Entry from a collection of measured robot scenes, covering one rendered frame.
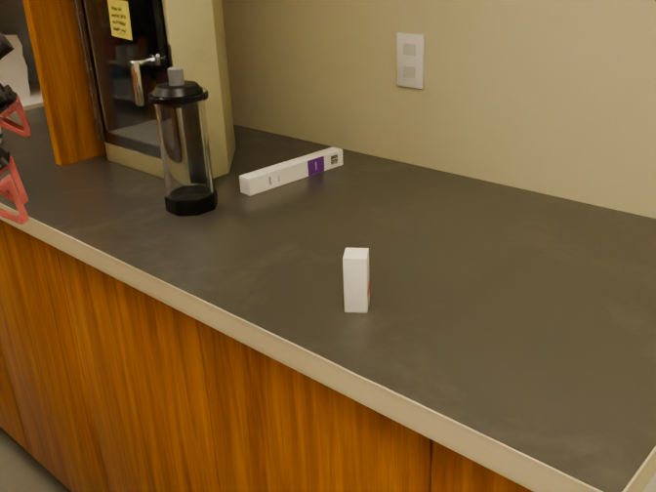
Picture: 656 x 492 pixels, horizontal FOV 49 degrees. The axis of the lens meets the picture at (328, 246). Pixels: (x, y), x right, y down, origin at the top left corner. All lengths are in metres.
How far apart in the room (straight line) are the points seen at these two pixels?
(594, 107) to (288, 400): 0.77
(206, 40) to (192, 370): 0.67
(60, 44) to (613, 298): 1.28
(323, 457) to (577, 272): 0.47
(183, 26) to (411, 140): 0.55
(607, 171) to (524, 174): 0.17
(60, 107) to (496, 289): 1.12
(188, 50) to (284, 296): 0.63
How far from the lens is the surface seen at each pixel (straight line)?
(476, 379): 0.88
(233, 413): 1.20
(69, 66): 1.79
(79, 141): 1.82
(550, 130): 1.46
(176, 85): 1.35
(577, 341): 0.98
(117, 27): 1.60
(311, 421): 1.04
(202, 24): 1.52
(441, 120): 1.59
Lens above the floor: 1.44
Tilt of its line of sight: 24 degrees down
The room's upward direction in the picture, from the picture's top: 2 degrees counter-clockwise
